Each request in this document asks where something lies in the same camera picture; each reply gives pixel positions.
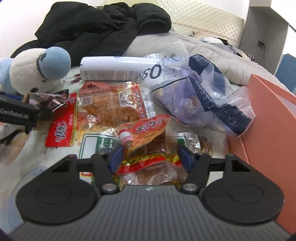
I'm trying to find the green bordered tofu snack packet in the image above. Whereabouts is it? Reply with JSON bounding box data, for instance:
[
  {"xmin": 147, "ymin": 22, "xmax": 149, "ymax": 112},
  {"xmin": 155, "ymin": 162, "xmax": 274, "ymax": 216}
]
[{"xmin": 79, "ymin": 132, "xmax": 201, "ymax": 187}]

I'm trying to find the red spicy strip snack packet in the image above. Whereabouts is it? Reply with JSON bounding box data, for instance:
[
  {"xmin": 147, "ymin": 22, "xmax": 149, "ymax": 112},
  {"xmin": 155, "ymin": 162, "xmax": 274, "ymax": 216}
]
[{"xmin": 114, "ymin": 114, "xmax": 201, "ymax": 188}]

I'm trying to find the small red snack packet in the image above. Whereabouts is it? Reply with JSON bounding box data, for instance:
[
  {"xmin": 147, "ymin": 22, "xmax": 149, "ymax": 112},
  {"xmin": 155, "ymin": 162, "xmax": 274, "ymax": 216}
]
[{"xmin": 45, "ymin": 93, "xmax": 77, "ymax": 148}]

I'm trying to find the large clear spicy snack packet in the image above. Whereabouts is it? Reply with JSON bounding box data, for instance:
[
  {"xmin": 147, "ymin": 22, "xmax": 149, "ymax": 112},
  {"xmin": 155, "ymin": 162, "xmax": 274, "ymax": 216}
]
[{"xmin": 77, "ymin": 81, "xmax": 156, "ymax": 132}]

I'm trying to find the blue white plush bird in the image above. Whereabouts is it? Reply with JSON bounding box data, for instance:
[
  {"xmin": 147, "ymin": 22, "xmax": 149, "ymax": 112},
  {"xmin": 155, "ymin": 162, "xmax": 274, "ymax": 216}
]
[{"xmin": 1, "ymin": 47, "xmax": 71, "ymax": 95}]

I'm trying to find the pink cardboard box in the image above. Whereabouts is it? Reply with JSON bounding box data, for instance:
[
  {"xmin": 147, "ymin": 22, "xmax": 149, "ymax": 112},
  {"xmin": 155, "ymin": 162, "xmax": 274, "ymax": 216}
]
[{"xmin": 228, "ymin": 75, "xmax": 295, "ymax": 233}]

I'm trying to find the clear blue plastic bag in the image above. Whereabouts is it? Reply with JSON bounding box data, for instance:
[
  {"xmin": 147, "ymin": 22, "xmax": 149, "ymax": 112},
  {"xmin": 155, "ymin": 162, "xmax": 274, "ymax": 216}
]
[{"xmin": 140, "ymin": 41, "xmax": 255, "ymax": 137}]

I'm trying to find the white cylindrical tube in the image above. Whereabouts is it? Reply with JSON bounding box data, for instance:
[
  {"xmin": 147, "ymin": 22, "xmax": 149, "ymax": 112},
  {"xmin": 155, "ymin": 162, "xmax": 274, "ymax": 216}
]
[{"xmin": 80, "ymin": 56, "xmax": 159, "ymax": 82}]

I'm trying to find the black jacket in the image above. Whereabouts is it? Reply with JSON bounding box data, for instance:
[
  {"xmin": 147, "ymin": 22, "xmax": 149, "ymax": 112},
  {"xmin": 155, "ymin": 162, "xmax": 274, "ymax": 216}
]
[{"xmin": 11, "ymin": 1, "xmax": 171, "ymax": 67}]

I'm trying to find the grey duvet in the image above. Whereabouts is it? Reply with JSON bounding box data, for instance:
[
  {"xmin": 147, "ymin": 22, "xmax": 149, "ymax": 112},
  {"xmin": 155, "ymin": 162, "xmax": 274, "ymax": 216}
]
[{"xmin": 123, "ymin": 31, "xmax": 288, "ymax": 91}]

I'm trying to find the blue chair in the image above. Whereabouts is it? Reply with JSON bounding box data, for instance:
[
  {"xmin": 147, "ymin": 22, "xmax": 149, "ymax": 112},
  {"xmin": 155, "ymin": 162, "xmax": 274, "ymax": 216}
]
[{"xmin": 275, "ymin": 54, "xmax": 296, "ymax": 93}]

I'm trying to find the cream quilted headboard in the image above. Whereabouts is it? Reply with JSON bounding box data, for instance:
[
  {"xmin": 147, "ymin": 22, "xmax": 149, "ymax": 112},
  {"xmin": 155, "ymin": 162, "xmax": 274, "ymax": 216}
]
[{"xmin": 102, "ymin": 0, "xmax": 245, "ymax": 48}]

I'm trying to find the grey wall cabinet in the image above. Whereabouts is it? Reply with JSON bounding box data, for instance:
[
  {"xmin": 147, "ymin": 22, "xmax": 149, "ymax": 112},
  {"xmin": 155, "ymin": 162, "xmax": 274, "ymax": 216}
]
[{"xmin": 239, "ymin": 1, "xmax": 295, "ymax": 74}]

